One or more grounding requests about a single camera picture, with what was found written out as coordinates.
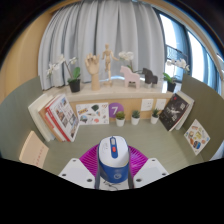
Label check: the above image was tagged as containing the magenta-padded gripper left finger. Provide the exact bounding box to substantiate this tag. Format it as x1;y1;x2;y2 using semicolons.
58;144;101;190

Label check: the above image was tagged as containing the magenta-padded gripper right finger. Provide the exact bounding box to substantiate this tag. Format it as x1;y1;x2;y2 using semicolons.
126;145;170;190

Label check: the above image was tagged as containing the blue and white computer mouse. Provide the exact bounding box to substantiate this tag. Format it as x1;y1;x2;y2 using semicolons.
96;135;131;184

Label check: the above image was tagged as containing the beige card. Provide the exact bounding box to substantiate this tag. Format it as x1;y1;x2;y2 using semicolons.
18;130;50;169

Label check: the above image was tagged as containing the small plant in white pot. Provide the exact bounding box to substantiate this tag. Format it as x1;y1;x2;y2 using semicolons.
114;110;127;128
130;109;141;126
149;108;160;125

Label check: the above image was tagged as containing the brown book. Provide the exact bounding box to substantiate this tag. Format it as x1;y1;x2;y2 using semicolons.
38;101;66;143

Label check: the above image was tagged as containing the red and white magazine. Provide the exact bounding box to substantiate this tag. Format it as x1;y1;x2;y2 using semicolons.
44;93;80;143

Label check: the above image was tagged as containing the colourful sticker card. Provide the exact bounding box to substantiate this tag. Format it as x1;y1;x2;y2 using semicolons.
183;118;211;156

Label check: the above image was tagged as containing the white illustrated sticker sheet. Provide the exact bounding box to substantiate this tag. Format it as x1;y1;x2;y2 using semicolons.
75;102;110;127

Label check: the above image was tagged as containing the black book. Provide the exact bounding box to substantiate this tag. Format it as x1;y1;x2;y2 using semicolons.
158;92;190;132

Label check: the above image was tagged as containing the thick white book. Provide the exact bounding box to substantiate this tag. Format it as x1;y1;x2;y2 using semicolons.
27;94;56;143

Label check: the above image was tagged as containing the purple round number sign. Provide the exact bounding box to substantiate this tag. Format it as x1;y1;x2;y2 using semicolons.
108;102;125;119

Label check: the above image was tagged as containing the green desk partition panel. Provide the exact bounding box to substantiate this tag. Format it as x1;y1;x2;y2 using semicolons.
179;73;224;163
0;75;46;161

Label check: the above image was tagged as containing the white orchid in black pot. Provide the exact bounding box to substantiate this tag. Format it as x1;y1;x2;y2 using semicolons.
162;58;191;93
45;54;82;94

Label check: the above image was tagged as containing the wooden desk shelf ledge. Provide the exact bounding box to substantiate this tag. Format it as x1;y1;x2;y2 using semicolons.
42;79;176;123

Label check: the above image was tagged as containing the dark horse figurine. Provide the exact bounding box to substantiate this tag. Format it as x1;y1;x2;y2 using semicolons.
142;67;159;88

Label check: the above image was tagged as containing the pink horse figurine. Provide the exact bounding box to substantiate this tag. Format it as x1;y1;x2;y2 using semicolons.
119;65;142;90

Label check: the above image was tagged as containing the wooden hand model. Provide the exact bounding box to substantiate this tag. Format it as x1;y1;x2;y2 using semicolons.
84;53;102;92

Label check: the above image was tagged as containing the wooden artist mannequin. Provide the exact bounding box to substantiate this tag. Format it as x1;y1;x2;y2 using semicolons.
101;43;120;85

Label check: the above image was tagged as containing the white orchid plant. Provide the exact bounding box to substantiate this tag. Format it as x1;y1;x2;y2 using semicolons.
118;50;141;74

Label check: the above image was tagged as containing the window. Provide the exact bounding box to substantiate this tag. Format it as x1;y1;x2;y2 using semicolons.
153;6;224;98

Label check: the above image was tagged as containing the grey curtain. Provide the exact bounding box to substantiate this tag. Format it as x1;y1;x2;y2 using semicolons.
37;0;167;91

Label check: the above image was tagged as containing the white wall socket plate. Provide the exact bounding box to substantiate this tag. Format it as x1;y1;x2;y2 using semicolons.
155;98;167;111
140;98;155;112

